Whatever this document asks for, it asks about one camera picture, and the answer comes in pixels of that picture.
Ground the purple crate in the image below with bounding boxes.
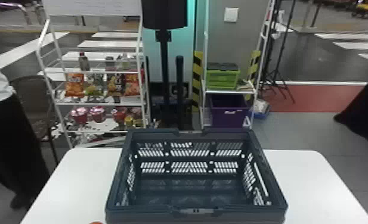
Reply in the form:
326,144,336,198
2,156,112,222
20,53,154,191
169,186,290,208
209,94,252,129

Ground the green crate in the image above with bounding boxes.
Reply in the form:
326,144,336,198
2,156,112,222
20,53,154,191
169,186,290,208
206,62,241,91

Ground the orange snack packet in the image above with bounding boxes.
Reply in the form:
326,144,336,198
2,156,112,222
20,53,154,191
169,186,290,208
64,73,85,98
123,73,141,97

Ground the red noodle cup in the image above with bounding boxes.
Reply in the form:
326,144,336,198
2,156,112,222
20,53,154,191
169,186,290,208
89,105,107,123
70,107,89,125
112,107,128,125

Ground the green snack packet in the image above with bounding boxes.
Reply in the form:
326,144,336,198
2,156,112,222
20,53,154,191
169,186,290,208
84,83,105,97

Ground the dark blue basket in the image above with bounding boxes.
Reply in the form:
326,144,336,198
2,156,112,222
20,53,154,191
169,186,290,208
104,127,289,224

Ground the dark bottle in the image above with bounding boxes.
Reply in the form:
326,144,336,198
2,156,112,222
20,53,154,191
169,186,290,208
78,51,91,72

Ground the black tripod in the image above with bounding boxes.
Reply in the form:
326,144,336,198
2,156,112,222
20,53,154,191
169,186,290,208
261,0,297,104

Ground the person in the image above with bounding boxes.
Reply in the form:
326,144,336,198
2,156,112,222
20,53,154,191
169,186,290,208
0,19,52,210

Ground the yellow black striped post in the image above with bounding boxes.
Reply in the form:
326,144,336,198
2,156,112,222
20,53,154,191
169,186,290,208
247,49,262,85
191,50,203,109

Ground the white wire rack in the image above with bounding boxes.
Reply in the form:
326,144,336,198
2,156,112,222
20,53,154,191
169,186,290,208
200,0,277,130
35,0,152,150

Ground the white wall plate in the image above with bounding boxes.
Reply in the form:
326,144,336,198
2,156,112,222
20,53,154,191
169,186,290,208
224,7,240,23

